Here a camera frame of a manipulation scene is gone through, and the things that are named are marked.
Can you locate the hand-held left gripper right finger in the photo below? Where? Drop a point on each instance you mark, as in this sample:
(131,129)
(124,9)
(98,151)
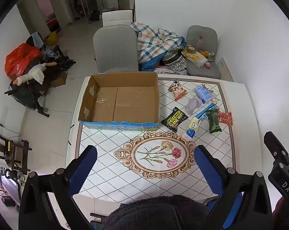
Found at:
(206,170)

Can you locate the green snack packet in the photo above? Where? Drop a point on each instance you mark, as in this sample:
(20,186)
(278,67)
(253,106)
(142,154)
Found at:
(213,121)

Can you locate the white chair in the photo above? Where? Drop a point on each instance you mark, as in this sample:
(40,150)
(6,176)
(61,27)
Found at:
(117,18)

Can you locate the small black box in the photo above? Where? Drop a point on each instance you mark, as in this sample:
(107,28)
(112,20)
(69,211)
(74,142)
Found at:
(8,200)

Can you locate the plaid blanket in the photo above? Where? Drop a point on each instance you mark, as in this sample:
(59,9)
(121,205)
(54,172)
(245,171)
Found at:
(154,42)

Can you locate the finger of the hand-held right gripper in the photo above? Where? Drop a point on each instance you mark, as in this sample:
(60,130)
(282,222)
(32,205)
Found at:
(276,148)

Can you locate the black bag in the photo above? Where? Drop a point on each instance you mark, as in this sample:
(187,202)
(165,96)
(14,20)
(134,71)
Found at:
(94,15)

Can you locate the grey upholstered chair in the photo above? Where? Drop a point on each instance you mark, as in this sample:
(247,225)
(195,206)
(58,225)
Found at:
(115,50)

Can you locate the long blue white packet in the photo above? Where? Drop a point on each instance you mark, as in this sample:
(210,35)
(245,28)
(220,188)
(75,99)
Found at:
(207,110)

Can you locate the patterned black white hat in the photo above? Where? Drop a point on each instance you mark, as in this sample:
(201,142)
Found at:
(174,61)

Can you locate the black shoe wipes packet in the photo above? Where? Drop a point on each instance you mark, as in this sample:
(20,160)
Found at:
(175,119)

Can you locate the black folded stroller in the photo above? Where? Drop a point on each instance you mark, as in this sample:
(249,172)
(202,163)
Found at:
(34,91)

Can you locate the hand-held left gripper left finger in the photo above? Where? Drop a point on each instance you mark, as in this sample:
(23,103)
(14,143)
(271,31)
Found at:
(85,169)

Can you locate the red plastic bag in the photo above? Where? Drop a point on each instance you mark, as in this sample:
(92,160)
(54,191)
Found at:
(20,60)

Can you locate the light blue tissue packet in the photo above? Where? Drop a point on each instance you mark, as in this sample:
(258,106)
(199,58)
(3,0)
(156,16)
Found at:
(204,94)

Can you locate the yellow white packet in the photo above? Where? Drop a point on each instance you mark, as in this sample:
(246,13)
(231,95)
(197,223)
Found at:
(196,58)

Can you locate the orange cartoon snack packet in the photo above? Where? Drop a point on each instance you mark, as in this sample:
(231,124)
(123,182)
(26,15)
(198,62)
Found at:
(178,91)

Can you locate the white blue small carton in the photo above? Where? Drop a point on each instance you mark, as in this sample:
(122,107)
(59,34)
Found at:
(193,127)

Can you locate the person's dark fleece clothing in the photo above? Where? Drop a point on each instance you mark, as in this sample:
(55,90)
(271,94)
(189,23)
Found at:
(156,214)

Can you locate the purple cloth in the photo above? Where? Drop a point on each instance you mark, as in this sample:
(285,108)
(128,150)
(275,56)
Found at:
(192,105)

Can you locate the small red white packet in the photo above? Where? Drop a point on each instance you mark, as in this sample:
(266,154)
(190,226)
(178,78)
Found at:
(208,65)

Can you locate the light blue cloth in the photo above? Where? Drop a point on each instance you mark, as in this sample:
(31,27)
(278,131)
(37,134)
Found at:
(37,39)

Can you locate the small brown cardboard box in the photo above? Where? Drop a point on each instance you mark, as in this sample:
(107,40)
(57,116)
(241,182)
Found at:
(59,79)

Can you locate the grey padded chair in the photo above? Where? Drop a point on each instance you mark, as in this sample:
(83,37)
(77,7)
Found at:
(203,34)

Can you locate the red snack packet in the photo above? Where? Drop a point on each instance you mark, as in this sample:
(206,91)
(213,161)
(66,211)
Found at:
(225,118)

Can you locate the white goose plush toy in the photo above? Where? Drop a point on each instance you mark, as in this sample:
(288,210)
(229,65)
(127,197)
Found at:
(34,73)

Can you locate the yellow bag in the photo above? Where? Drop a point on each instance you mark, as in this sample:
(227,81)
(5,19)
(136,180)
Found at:
(52,38)

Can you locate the clear plastic bottle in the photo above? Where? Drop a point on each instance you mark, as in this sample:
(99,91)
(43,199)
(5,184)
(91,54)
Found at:
(200,42)

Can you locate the brown tape roll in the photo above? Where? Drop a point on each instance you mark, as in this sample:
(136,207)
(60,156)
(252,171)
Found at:
(190,50)

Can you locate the blue quilt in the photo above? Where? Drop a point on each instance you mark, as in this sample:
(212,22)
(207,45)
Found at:
(149,65)

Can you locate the dark wooden chair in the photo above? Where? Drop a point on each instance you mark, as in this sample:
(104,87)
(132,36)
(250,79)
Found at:
(10,148)

